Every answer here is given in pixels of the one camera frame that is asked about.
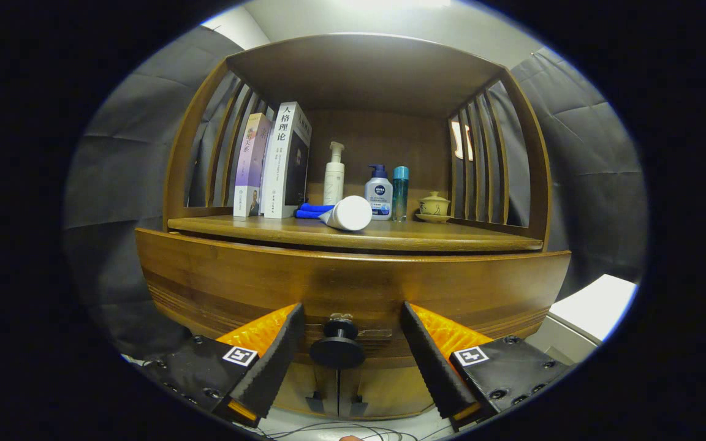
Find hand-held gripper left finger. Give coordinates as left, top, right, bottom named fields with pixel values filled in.
left=145, top=303, right=306, bottom=428

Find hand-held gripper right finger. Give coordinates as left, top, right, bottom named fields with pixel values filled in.
left=400, top=301, right=574, bottom=432

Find black round drawer knob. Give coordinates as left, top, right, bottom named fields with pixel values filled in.
left=309, top=314, right=366, bottom=370

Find brown wooden drawer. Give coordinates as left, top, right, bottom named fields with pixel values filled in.
left=135, top=228, right=572, bottom=368

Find white and green cream tube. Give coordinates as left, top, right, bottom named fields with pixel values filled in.
left=318, top=195, right=373, bottom=232

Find wooden cabinet door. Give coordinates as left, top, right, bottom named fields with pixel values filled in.
left=338, top=361, right=439, bottom=418
left=273, top=361, right=339, bottom=418

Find brown wooden countertop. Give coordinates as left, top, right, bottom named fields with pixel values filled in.
left=167, top=211, right=544, bottom=253

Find brown wooden cabinet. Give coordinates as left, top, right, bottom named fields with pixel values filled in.
left=163, top=32, right=553, bottom=423

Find grey ridged furniture piece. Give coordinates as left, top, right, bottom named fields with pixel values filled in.
left=525, top=314, right=602, bottom=366

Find blue folded cloth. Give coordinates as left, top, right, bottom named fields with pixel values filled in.
left=294, top=203, right=336, bottom=220

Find beige lidded ceramic teacup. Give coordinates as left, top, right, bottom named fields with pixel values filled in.
left=415, top=191, right=452, bottom=224

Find white flat surface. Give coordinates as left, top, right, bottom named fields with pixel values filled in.
left=548, top=274, right=639, bottom=342

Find slim teal bottle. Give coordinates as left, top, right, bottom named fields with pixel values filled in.
left=392, top=166, right=410, bottom=222

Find white bottle with blue cap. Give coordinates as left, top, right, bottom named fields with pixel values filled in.
left=365, top=164, right=394, bottom=221

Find white pump bottle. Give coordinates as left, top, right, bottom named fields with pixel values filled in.
left=323, top=141, right=346, bottom=206

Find purple and white book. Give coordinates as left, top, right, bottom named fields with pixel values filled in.
left=233, top=112, right=273, bottom=219

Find thick white book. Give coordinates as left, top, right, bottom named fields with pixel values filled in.
left=263, top=101, right=313, bottom=220

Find black backdrop cloth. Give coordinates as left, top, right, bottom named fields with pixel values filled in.
left=62, top=24, right=649, bottom=362

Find black floor cables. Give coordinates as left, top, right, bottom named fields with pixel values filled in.
left=249, top=420, right=452, bottom=441

